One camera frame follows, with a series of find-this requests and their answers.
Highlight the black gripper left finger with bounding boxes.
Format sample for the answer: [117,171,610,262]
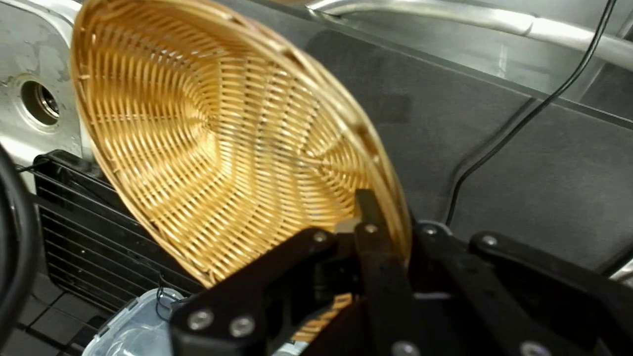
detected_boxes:
[170,187,416,356]

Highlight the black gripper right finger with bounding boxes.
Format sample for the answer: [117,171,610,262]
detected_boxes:
[408,219,633,356]

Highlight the woven wicker basket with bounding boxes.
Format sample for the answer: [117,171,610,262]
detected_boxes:
[69,0,412,343]

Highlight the bluish clear container lids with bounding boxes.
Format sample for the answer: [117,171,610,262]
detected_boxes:
[81,284,194,356]

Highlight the stainless steel dishwasher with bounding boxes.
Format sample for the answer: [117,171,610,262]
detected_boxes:
[263,0,633,126]

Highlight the stainless steel sink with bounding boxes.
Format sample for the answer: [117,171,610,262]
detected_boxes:
[0,0,95,167]

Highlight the thin black power cable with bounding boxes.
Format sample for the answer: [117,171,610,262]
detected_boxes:
[441,0,619,227]

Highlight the black wire dish rack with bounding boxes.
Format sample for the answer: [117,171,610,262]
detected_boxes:
[28,148,208,320]

